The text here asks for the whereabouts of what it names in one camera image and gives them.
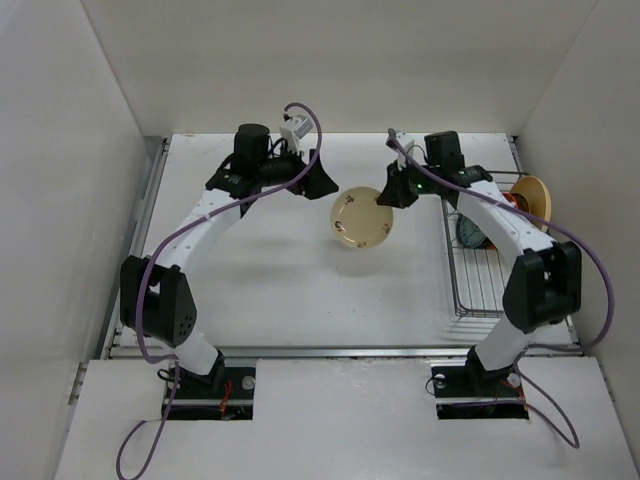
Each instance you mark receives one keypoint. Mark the cream floral plate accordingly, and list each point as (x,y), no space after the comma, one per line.
(358,221)

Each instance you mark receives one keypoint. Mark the grey wire dish rack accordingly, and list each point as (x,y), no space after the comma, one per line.
(477,276)

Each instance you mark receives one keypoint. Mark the beige cartoon plate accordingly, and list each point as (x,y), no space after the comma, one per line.
(536,195)

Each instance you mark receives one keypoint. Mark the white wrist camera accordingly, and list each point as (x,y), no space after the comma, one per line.
(400,142)
(293,129)

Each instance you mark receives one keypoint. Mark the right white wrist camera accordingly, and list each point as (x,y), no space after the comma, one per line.
(400,142)

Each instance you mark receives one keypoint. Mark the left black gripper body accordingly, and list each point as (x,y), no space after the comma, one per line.
(287,167)

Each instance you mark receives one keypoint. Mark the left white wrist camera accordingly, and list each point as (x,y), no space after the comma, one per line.
(293,129)

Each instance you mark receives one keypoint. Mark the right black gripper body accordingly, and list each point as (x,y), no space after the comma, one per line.
(422,181)

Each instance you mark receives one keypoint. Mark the orange plate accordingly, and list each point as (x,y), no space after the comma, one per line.
(511,199)

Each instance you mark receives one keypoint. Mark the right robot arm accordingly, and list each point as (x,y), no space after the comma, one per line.
(544,285)

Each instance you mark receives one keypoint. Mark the blue patterned plate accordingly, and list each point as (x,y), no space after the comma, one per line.
(468,234)

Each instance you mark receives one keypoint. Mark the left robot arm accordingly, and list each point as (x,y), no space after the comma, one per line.
(156,299)

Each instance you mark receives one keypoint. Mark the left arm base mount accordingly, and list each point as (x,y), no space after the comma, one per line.
(195,399)

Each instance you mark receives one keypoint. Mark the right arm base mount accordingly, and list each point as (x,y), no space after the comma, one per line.
(460,395)

